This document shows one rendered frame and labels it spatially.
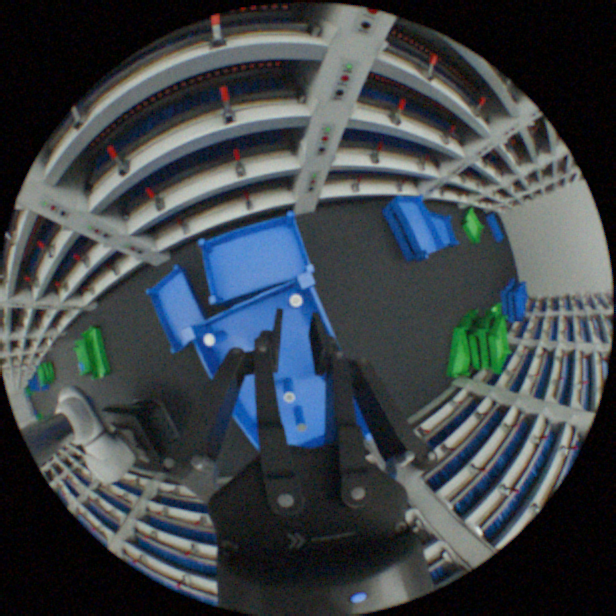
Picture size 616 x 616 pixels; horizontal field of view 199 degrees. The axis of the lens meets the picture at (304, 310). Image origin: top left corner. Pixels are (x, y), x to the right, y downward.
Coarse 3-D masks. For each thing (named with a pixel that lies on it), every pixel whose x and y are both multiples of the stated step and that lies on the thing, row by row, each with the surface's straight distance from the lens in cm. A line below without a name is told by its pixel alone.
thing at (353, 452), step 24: (336, 360) 13; (336, 384) 11; (336, 408) 10; (336, 432) 9; (360, 432) 9; (336, 456) 9; (360, 456) 9; (336, 480) 8; (360, 480) 8; (360, 504) 8
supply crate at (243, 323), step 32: (288, 288) 29; (224, 320) 32; (256, 320) 31; (288, 320) 30; (224, 352) 33; (288, 352) 31; (320, 384) 34; (288, 416) 36; (320, 416) 37; (256, 448) 35
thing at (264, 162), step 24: (216, 144) 65; (240, 144) 63; (264, 144) 62; (288, 144) 61; (168, 168) 67; (192, 168) 62; (216, 168) 61; (240, 168) 56; (264, 168) 59; (288, 168) 59; (144, 192) 69; (168, 192) 65; (192, 192) 60; (216, 192) 61; (120, 216) 72; (144, 216) 68
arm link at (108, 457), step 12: (108, 432) 93; (96, 444) 88; (108, 444) 89; (120, 444) 92; (96, 456) 88; (108, 456) 88; (120, 456) 90; (132, 456) 94; (96, 468) 88; (108, 468) 88; (120, 468) 90; (108, 480) 91
